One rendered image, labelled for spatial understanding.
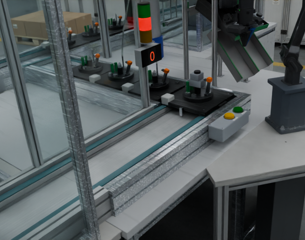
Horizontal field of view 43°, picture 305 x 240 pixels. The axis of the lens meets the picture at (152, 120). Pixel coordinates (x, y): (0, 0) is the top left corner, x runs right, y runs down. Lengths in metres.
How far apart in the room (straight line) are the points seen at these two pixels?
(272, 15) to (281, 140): 4.24
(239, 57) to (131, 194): 0.99
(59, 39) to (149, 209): 0.65
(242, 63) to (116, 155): 0.84
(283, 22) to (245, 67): 3.83
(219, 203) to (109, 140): 0.48
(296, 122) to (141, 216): 0.81
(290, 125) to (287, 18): 4.09
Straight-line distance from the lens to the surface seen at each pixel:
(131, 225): 1.25
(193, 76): 1.74
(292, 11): 5.73
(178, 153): 1.44
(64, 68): 0.93
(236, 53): 2.00
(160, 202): 1.32
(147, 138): 1.57
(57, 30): 0.91
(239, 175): 1.45
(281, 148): 1.62
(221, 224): 1.59
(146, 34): 1.59
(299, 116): 1.74
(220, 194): 1.48
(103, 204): 1.24
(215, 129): 1.55
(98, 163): 1.45
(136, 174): 1.28
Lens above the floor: 1.69
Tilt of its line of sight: 27 degrees down
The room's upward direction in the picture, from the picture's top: 4 degrees counter-clockwise
